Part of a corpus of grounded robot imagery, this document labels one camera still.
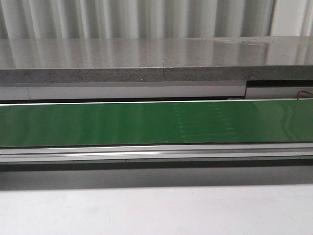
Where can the green conveyor belt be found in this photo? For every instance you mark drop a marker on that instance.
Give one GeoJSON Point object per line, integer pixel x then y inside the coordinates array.
{"type": "Point", "coordinates": [139, 123]}

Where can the grey stone counter slab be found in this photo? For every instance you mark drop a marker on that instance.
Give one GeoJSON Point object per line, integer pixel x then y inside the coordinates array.
{"type": "Point", "coordinates": [155, 60]}

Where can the white pleated curtain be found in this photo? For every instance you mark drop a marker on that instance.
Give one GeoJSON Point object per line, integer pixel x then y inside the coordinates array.
{"type": "Point", "coordinates": [46, 19]}

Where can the silver conveyor rear rail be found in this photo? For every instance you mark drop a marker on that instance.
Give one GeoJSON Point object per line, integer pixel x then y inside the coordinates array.
{"type": "Point", "coordinates": [156, 90]}

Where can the aluminium conveyor front rail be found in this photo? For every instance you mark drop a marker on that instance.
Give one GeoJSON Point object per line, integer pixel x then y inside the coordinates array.
{"type": "Point", "coordinates": [155, 156]}

